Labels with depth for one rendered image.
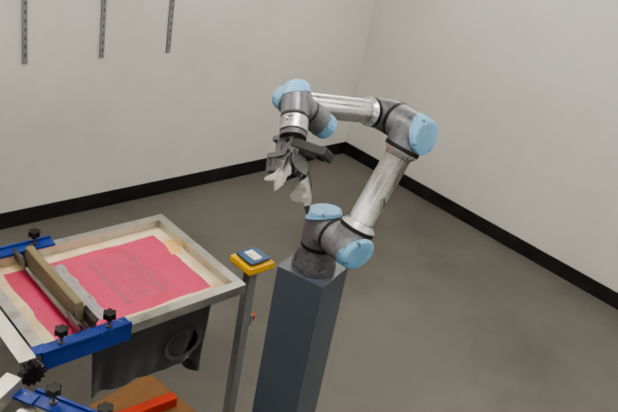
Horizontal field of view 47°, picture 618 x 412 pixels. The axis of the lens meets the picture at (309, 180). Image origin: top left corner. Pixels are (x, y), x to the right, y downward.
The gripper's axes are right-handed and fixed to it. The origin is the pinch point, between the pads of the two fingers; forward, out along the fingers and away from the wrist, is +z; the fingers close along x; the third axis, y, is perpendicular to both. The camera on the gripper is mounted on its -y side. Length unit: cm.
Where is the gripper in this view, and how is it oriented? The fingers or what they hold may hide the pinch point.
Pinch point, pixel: (294, 203)
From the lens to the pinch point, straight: 176.8
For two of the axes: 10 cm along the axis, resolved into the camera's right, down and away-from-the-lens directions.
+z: -0.7, 9.0, -4.4
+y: -8.6, 1.7, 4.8
